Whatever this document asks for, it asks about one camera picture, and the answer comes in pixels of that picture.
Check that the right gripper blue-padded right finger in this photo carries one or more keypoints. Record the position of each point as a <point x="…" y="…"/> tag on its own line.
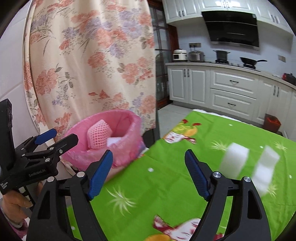
<point x="234" y="208"/>

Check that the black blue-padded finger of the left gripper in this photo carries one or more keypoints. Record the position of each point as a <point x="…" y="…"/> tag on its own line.
<point x="55" y="150"/>
<point x="40" y="138"/>

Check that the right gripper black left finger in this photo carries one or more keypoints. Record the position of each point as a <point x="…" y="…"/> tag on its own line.
<point x="50" y="220"/>

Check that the white foam block tall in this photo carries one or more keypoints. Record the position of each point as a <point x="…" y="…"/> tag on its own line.
<point x="264" y="169"/>

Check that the pink foam fruit net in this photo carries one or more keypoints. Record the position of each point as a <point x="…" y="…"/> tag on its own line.
<point x="98" y="134"/>

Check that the pink-bagged trash bin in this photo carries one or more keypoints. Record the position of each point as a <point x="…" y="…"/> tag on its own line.
<point x="125" y="143"/>

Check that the red floor trash bin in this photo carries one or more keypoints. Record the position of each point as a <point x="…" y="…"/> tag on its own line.
<point x="271" y="123"/>

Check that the white lower kitchen cabinets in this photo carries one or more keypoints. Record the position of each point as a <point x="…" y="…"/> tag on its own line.
<point x="245" y="94"/>

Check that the white kitchen cabinets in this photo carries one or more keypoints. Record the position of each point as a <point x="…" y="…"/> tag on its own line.
<point x="245" y="94"/>
<point x="263" y="10"/>

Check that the white upper kitchen cabinets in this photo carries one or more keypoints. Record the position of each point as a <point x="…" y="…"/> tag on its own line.
<point x="263" y="10"/>

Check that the left hand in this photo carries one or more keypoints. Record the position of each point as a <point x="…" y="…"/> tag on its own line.
<point x="12" y="206"/>

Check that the green cartoon tablecloth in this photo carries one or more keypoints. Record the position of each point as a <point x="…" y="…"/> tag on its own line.
<point x="154" y="198"/>

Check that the floral curtain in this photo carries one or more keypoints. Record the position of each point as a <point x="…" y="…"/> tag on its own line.
<point x="85" y="57"/>

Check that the red black casserole pot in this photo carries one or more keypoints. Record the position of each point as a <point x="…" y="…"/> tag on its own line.
<point x="289" y="78"/>

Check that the black frying pan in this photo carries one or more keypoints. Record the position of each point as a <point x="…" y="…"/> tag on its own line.
<point x="250" y="63"/>

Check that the white rice cooker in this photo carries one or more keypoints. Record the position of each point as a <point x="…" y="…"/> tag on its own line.
<point x="180" y="55"/>

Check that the dark wood glass door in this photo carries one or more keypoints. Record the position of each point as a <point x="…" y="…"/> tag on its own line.
<point x="165" y="42"/>

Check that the black stock pot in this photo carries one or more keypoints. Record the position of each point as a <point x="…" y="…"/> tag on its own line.
<point x="221" y="56"/>

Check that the steel pressure cooker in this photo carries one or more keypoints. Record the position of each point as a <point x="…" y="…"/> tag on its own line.
<point x="196" y="56"/>

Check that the black range hood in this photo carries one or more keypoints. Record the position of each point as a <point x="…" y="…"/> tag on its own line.
<point x="232" y="28"/>

